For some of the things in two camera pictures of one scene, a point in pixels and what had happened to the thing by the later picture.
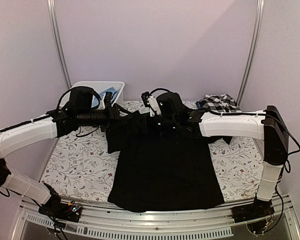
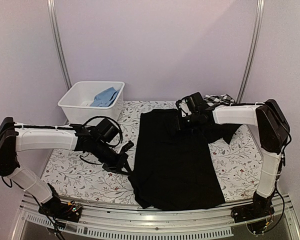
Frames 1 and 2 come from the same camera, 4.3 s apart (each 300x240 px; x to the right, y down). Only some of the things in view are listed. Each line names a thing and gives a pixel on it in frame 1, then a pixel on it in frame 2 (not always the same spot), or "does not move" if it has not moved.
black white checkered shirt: (223, 103) does not move
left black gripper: (115, 118) -> (116, 167)
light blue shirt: (111, 89) does not move
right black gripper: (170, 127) -> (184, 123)
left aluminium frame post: (54, 16) does not move
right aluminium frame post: (255, 46) does not move
